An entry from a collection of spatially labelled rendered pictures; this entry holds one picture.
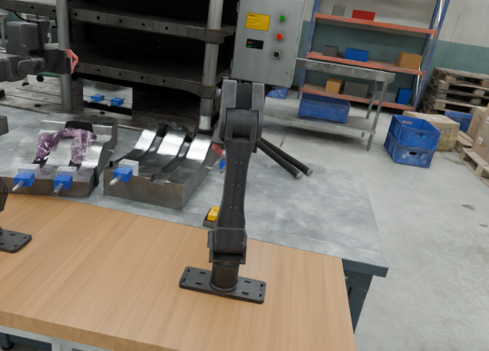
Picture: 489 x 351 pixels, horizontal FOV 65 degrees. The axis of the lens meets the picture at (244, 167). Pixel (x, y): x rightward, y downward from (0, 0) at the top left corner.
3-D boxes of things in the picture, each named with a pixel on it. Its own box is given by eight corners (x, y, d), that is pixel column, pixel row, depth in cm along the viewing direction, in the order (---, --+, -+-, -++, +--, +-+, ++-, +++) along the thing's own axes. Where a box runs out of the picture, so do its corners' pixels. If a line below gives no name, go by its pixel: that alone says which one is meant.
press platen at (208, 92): (218, 125, 184) (223, 89, 177) (-25, 81, 198) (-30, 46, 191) (247, 93, 260) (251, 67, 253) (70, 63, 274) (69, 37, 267)
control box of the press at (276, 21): (257, 271, 225) (305, -1, 168) (207, 260, 228) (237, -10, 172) (262, 250, 245) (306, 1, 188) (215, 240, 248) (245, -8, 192)
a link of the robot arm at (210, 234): (208, 226, 88) (208, 241, 83) (246, 229, 89) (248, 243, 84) (206, 250, 91) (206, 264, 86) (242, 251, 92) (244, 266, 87)
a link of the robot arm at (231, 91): (217, 84, 108) (225, 77, 79) (248, 87, 110) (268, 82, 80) (213, 127, 110) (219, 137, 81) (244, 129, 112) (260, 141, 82)
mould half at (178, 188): (181, 210, 120) (184, 171, 114) (103, 194, 123) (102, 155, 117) (219, 156, 165) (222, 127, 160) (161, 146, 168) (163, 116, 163)
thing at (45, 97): (212, 154, 188) (214, 140, 186) (-26, 108, 203) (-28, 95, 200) (243, 113, 265) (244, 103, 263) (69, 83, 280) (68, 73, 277)
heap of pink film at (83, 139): (86, 164, 127) (85, 142, 124) (28, 160, 125) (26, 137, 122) (102, 138, 151) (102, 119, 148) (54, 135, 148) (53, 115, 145)
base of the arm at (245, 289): (188, 242, 92) (180, 258, 85) (271, 258, 90) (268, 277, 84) (185, 269, 95) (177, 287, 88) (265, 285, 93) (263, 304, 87)
